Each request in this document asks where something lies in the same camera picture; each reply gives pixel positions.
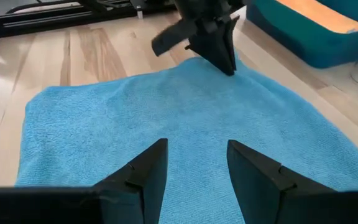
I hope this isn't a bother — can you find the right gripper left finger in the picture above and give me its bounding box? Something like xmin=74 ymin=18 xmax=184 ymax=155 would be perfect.
xmin=92 ymin=138 xmax=170 ymax=224

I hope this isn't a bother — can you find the blue plastic bin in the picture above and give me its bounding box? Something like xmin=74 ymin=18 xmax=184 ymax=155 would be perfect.
xmin=246 ymin=0 xmax=358 ymax=69

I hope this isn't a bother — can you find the black aluminium table frame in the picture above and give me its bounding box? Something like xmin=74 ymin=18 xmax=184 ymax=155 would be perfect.
xmin=0 ymin=0 xmax=180 ymax=68

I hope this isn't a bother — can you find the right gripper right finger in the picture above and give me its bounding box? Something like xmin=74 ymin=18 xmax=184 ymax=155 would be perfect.
xmin=227 ymin=139 xmax=337 ymax=224

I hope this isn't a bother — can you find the teal microfibre cloth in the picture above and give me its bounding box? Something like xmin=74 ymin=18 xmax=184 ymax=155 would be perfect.
xmin=14 ymin=55 xmax=358 ymax=224

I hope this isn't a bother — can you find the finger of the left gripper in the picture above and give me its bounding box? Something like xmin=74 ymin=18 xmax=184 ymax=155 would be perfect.
xmin=184 ymin=15 xmax=241 ymax=77
xmin=150 ymin=19 xmax=198 ymax=58

